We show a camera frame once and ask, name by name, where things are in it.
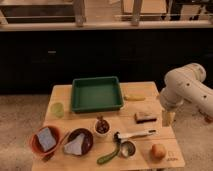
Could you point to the small metal cup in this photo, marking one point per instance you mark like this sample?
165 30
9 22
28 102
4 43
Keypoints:
127 149

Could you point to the orange bowl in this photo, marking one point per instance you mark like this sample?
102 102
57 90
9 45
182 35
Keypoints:
35 145

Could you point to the dark brown bowl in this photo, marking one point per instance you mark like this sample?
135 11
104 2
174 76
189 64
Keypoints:
87 142

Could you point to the blue sponge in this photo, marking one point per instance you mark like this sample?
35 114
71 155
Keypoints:
46 139

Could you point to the white cup with contents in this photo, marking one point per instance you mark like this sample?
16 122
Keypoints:
101 127

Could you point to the white handled scoop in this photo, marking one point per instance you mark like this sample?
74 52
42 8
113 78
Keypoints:
136 134

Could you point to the yellow banana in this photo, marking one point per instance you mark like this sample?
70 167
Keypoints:
131 97

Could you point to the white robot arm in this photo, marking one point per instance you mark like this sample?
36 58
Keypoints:
186 83

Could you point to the orange fruit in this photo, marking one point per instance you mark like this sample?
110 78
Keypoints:
158 151

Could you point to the green handled peeler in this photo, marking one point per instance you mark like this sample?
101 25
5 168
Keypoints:
106 158

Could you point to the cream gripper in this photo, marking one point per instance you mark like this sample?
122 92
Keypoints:
167 118

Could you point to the grey crumpled cloth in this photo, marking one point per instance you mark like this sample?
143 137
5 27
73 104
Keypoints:
75 146

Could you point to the green plastic tray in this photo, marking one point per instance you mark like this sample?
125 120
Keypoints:
97 94

